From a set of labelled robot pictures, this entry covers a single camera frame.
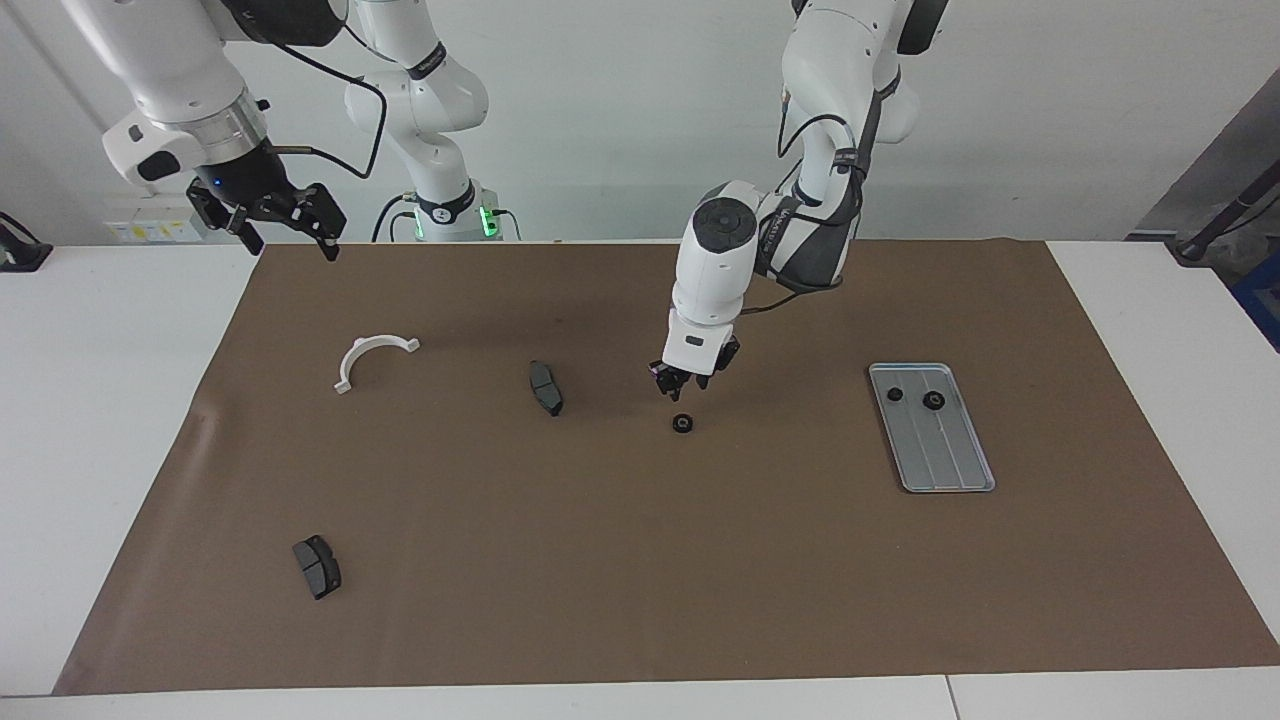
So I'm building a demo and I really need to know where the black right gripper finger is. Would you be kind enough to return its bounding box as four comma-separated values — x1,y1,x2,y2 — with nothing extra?
268,183,348,262
187,180,266,256

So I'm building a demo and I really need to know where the silver metal tray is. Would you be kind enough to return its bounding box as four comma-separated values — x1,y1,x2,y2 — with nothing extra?
868,362,997,495

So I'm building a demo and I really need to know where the dark grey brake pad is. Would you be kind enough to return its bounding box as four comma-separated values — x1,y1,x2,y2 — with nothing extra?
292,535,343,601
527,360,565,418

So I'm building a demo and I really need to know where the brown table mat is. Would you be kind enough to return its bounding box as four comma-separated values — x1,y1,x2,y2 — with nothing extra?
52,238,1280,697

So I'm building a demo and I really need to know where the black stand pole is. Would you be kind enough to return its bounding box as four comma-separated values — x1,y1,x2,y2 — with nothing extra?
1170,165,1280,266

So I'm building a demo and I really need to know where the blue crate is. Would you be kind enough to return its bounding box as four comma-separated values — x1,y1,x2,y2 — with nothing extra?
1232,275,1280,351

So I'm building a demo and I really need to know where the white wall socket box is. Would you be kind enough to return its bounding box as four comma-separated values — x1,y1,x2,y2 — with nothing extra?
105,195,208,245

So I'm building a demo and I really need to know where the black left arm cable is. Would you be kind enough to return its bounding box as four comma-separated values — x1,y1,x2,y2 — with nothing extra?
738,85,881,317

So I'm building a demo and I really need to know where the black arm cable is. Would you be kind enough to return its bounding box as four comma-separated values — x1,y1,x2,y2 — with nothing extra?
738,85,881,317
262,20,388,181

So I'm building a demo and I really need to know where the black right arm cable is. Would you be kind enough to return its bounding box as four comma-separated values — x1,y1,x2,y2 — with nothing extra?
262,20,388,181

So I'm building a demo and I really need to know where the white curved plastic bracket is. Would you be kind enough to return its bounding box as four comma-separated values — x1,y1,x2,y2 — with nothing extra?
333,335,422,395

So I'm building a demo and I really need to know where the black clamp bracket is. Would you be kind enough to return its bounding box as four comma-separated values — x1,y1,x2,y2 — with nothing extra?
0,212,53,273

